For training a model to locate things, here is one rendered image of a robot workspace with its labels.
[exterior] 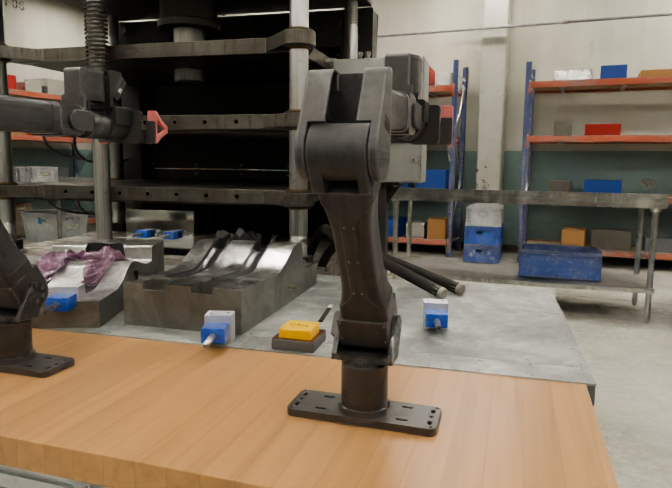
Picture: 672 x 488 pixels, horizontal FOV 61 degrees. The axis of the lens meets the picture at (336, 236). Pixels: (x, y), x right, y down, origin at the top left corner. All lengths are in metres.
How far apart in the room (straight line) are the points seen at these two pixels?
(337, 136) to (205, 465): 0.39
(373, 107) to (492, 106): 6.85
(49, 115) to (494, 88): 6.68
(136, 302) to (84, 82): 0.43
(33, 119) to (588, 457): 0.94
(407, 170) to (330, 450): 1.29
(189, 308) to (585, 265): 3.92
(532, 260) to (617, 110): 3.33
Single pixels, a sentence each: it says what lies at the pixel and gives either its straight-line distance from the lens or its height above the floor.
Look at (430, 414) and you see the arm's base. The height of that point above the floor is 0.81.
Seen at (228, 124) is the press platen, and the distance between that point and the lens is 2.00.
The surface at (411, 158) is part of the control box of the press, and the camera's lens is 1.88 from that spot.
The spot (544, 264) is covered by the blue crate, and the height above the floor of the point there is 0.36.
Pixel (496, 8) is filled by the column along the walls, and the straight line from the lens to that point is 7.64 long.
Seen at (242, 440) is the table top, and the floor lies 0.80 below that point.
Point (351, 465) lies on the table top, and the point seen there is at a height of 0.80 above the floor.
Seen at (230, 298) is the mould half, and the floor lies 0.87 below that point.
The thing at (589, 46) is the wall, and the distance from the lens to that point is 7.77.
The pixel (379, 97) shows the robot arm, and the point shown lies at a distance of 0.62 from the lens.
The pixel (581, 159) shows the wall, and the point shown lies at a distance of 7.64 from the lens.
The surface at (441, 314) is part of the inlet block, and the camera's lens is 1.16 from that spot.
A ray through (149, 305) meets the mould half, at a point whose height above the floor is 0.84.
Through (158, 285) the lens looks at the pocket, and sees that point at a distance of 1.26.
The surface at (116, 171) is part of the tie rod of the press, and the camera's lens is 2.98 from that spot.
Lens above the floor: 1.13
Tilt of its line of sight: 7 degrees down
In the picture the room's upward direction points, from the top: 1 degrees clockwise
